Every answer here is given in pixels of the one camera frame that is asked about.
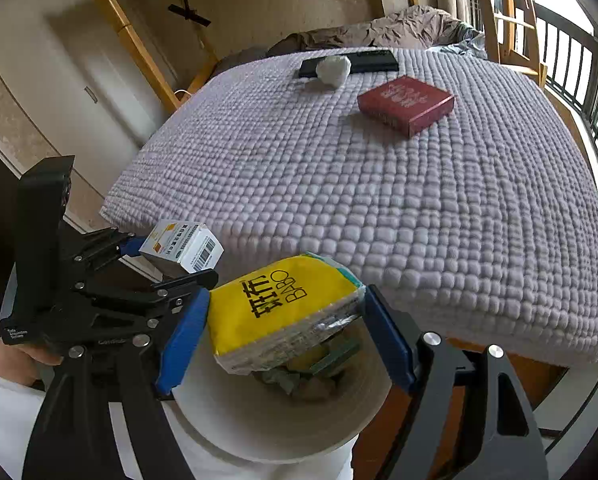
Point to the brown duvet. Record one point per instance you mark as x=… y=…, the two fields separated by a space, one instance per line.
x=379 y=30

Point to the grey green garment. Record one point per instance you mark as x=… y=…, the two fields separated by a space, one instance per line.
x=466 y=45

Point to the lavender quilted blanket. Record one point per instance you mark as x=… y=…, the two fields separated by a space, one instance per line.
x=379 y=200

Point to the white door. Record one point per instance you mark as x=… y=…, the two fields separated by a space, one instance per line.
x=104 y=80

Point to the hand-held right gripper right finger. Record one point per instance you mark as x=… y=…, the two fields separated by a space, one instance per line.
x=389 y=340

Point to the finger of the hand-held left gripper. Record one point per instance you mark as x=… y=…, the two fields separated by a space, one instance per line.
x=109 y=247
x=179 y=285

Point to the green flat packet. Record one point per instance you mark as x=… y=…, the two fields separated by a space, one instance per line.
x=336 y=355

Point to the white crumpled tissue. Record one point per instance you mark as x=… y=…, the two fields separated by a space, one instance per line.
x=333 y=71

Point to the yellow paper bag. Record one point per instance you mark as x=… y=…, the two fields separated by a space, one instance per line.
x=301 y=363

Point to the wooden ladder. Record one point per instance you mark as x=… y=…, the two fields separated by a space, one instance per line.
x=506 y=15

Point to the yellow tissue pack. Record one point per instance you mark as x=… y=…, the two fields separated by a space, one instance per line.
x=264 y=310

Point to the flat black box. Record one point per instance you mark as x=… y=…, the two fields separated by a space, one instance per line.
x=369 y=62

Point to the dark red box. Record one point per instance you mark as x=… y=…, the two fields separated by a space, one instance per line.
x=406 y=102

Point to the person's left hand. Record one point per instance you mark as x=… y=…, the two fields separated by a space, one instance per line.
x=19 y=362

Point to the white trash bin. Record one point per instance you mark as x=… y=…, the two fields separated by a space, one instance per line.
x=259 y=425

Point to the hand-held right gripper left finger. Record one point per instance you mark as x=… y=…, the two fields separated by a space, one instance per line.
x=184 y=340

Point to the grey pillow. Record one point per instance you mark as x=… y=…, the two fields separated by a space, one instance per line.
x=239 y=60

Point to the small white carton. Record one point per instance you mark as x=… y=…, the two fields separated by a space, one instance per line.
x=184 y=247

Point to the dark balcony railing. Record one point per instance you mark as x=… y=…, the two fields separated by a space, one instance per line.
x=579 y=75

